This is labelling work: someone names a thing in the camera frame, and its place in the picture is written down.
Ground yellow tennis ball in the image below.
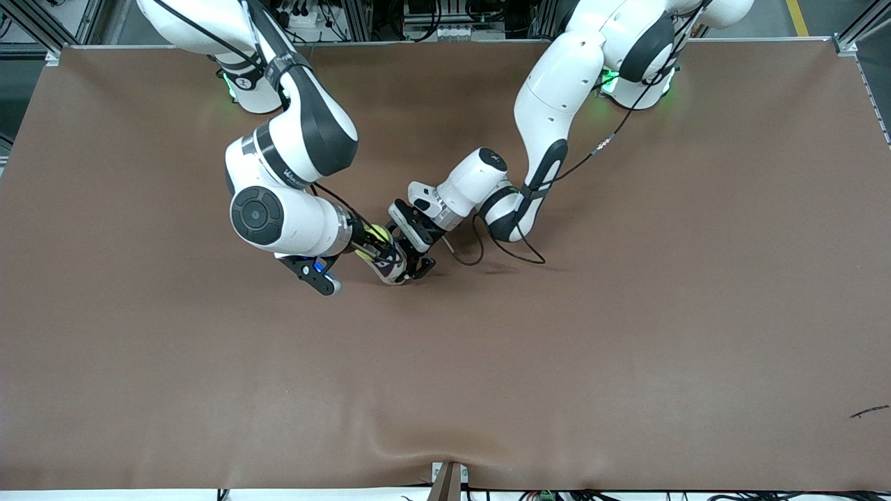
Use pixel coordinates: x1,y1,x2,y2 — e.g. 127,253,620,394
355,223,392,264

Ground white blue tennis ball can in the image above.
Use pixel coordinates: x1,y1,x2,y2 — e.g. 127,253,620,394
374,245,410,286

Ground brown table mat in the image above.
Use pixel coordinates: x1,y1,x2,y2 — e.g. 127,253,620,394
0,38,891,491

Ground white terminal block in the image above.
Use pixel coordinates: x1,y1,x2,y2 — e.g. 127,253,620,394
416,23,507,41

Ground white power strip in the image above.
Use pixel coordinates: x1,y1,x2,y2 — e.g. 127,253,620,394
282,6,329,30

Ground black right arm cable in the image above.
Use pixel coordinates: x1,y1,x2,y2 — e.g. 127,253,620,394
150,0,391,251

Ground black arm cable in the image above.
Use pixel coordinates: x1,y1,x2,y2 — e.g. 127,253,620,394
150,0,391,251
445,0,714,267

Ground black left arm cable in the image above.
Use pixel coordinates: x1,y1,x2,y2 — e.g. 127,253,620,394
445,0,714,267

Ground aluminium frame post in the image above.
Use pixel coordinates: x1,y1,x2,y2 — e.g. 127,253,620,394
529,0,559,39
341,0,374,41

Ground grey table edge bracket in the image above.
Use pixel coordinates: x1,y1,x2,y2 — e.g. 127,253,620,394
430,461,469,501

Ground aluminium frame profile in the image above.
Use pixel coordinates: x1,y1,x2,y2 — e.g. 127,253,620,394
0,0,105,67
833,0,891,58

